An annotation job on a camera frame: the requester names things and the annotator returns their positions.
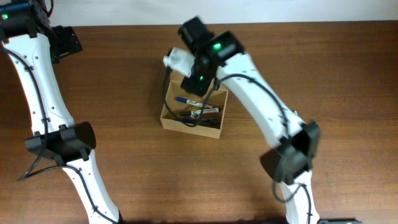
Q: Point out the black transparent ballpoint pen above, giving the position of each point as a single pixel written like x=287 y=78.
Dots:
x=214 y=124

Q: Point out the blue ballpoint pen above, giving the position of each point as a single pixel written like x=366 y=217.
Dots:
x=199 y=120

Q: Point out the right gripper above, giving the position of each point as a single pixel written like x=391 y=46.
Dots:
x=197 y=84

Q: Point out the black whiteboard marker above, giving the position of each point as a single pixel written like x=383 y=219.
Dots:
x=198 y=112

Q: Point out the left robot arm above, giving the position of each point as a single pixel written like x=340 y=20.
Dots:
x=34 y=46

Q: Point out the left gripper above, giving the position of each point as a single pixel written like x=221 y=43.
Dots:
x=66 y=42

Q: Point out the brown cardboard box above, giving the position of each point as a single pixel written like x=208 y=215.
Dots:
x=177 y=114

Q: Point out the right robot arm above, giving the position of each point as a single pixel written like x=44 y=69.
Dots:
x=222 y=60

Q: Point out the blue whiteboard marker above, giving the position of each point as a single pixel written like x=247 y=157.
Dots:
x=193 y=103

